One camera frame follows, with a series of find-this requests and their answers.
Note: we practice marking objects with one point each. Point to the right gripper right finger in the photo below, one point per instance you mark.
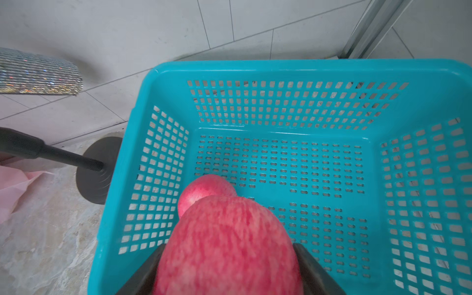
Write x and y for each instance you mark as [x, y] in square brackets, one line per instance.
[315, 280]

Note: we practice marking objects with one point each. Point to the microphone on black stand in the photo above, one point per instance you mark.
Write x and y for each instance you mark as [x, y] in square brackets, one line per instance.
[33, 74]

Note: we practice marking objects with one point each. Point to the red apple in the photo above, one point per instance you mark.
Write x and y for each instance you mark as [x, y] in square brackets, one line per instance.
[204, 186]
[228, 246]

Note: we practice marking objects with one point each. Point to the plain pink plastic bag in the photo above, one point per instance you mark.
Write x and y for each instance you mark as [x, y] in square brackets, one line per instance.
[16, 177]

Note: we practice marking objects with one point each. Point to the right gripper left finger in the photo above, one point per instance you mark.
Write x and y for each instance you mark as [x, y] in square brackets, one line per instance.
[142, 281]

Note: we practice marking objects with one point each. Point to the teal plastic basket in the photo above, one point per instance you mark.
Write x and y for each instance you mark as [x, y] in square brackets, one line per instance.
[367, 163]

